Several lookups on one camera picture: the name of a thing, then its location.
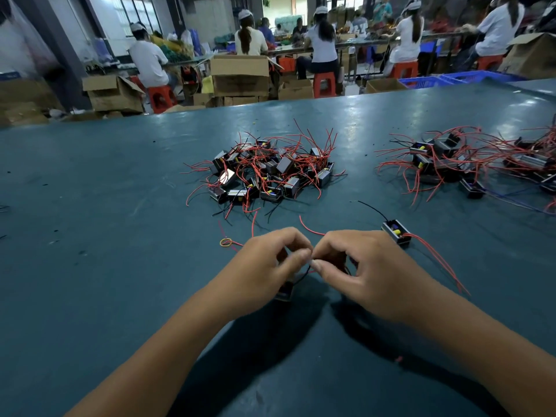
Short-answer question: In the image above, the person's left hand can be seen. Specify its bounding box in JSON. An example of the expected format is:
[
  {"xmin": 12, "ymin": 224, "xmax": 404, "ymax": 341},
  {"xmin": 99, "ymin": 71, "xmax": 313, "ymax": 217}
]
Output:
[{"xmin": 207, "ymin": 227, "xmax": 314, "ymax": 320}]

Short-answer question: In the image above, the person's right hand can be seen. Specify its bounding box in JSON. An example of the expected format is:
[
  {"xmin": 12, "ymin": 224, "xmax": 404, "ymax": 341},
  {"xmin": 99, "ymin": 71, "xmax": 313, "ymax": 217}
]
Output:
[{"xmin": 311, "ymin": 230, "xmax": 437, "ymax": 327}]

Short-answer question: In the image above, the person's right forearm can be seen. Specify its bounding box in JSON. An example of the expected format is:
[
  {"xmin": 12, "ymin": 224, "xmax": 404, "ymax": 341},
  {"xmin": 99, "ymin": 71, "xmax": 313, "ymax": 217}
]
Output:
[{"xmin": 412, "ymin": 295, "xmax": 556, "ymax": 417}]

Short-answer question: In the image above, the shallow cardboard box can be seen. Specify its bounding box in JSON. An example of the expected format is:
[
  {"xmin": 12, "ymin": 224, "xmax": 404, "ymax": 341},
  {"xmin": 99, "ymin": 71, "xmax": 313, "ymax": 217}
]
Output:
[{"xmin": 365, "ymin": 78, "xmax": 408, "ymax": 94}]

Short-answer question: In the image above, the blue plastic crate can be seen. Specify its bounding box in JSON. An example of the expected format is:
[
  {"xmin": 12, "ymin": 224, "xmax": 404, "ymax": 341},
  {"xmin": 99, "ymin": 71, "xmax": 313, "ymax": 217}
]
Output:
[
  {"xmin": 441, "ymin": 70, "xmax": 525, "ymax": 84},
  {"xmin": 400, "ymin": 76, "xmax": 457, "ymax": 89}
]

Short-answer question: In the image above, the low cardboard box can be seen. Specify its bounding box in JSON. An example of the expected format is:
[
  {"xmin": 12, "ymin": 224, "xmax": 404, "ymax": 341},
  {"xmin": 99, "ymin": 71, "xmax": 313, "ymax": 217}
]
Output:
[{"xmin": 278, "ymin": 79, "xmax": 314, "ymax": 101}]

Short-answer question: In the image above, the large closed cardboard box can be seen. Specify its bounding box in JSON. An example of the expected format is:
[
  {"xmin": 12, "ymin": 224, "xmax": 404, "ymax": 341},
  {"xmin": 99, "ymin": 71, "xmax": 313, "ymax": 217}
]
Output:
[{"xmin": 211, "ymin": 55, "xmax": 271, "ymax": 96}]

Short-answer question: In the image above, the person's left forearm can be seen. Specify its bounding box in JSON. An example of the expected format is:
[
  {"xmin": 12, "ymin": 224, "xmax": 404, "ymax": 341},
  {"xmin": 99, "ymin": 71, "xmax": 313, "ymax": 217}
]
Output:
[{"xmin": 68, "ymin": 295, "xmax": 236, "ymax": 417}]

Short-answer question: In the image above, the open cardboard box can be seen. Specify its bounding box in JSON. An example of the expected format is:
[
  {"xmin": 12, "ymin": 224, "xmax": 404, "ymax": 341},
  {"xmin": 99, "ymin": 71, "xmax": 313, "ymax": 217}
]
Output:
[{"xmin": 82, "ymin": 75, "xmax": 146, "ymax": 115}]

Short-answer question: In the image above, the central pile of wired modules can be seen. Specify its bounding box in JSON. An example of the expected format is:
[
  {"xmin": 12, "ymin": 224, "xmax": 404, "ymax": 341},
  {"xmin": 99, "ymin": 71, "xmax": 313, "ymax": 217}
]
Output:
[{"xmin": 184, "ymin": 124, "xmax": 347, "ymax": 222}]

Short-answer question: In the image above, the tilted cardboard box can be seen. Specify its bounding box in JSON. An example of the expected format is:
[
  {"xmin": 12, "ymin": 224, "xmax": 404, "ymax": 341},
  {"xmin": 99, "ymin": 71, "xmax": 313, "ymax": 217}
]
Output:
[{"xmin": 501, "ymin": 32, "xmax": 556, "ymax": 79}]

